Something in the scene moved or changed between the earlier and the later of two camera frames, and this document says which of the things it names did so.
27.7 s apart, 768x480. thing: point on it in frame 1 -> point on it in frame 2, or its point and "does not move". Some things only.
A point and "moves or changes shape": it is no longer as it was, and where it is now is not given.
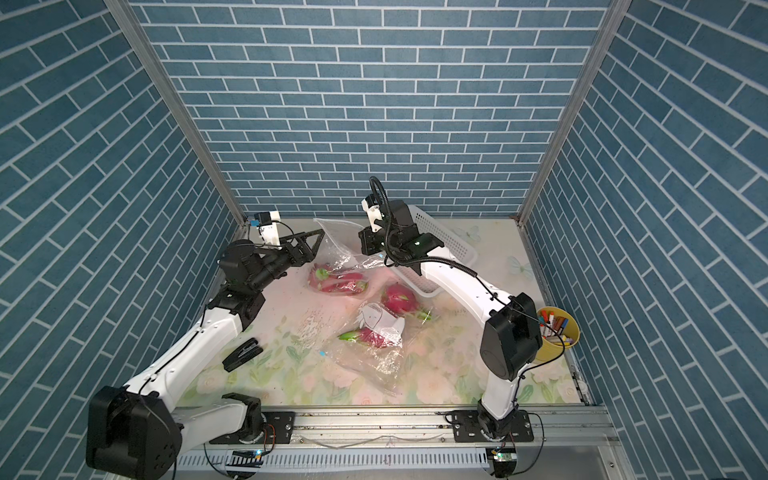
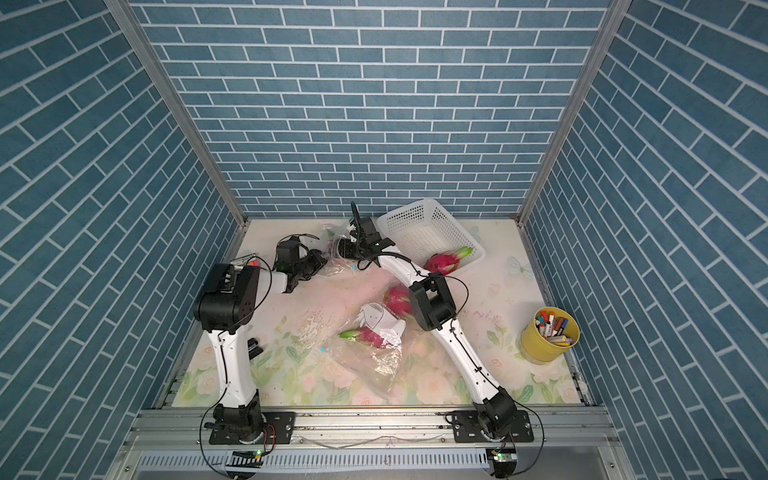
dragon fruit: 325,279 moves or changes shape
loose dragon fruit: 400,299 does not move
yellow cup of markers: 552,342 does not move
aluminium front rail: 570,443 does not move
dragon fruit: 366,335 does not move
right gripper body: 381,244 -> 356,253
